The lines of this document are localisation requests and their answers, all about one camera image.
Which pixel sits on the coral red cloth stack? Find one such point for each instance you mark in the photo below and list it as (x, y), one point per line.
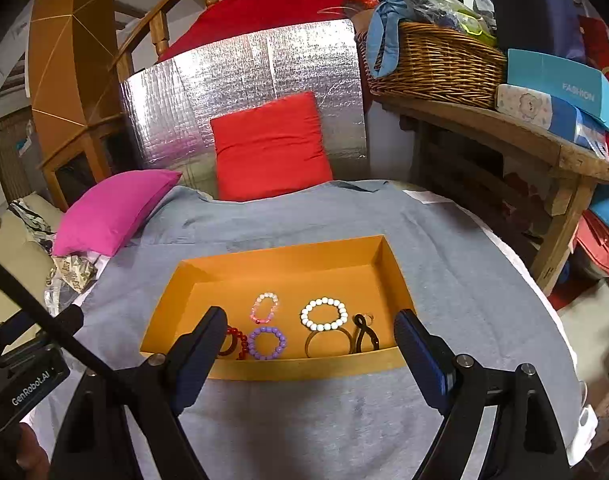
(604, 255)

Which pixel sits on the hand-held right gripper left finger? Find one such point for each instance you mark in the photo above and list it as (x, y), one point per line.
(204, 355)

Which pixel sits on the large red cushion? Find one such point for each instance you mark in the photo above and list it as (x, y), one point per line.
(264, 5)

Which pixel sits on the yellow green item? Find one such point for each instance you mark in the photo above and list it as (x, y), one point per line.
(477, 25)

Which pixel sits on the gold metal bangle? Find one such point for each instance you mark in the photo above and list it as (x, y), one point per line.
(308, 342)

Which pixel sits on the blue white box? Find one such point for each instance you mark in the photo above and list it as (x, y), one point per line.
(579, 125)

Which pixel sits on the small red cushion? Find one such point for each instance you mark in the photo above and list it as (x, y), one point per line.
(269, 150)

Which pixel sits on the light blue cloth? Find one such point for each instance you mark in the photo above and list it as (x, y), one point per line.
(384, 35)

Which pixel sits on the magenta pillow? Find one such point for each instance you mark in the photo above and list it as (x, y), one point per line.
(114, 210)

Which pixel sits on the wooden table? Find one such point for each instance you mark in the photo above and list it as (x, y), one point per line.
(484, 125)

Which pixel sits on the red paper bag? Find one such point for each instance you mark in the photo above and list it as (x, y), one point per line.
(601, 50)

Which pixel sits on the teal cardboard box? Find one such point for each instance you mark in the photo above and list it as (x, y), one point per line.
(559, 80)

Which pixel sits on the brown woven door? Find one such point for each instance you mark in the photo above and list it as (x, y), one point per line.
(9, 160)

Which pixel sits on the navy blue bag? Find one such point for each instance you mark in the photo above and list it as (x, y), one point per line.
(534, 5)

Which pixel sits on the beige sofa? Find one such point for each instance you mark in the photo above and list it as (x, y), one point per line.
(14, 260)

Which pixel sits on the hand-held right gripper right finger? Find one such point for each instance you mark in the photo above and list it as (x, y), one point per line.
(424, 360)

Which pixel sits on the tan patterned cloth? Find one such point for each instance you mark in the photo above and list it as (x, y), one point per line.
(74, 272)

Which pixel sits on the black white patterned cloth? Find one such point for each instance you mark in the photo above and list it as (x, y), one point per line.
(32, 225)

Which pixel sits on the orange cardboard box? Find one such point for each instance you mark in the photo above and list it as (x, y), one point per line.
(284, 265)

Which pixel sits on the silver foil panel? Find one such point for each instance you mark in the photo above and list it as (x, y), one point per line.
(174, 110)

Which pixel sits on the white sheet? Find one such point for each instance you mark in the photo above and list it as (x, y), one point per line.
(586, 425)

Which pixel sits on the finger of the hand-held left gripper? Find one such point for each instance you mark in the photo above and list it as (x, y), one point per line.
(70, 320)

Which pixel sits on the person's left hand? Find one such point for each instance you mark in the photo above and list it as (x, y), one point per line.
(34, 452)

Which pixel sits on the dark blue fabric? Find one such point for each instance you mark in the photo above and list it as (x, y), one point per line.
(434, 7)

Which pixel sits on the grey blanket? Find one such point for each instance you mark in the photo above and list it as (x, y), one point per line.
(459, 270)

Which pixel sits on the wooden stair railing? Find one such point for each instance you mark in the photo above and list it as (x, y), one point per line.
(160, 35)

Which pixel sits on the wicker basket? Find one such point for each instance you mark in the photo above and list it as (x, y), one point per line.
(434, 70)

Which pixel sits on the orange wooden cabinet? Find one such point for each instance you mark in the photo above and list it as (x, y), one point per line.
(64, 60)

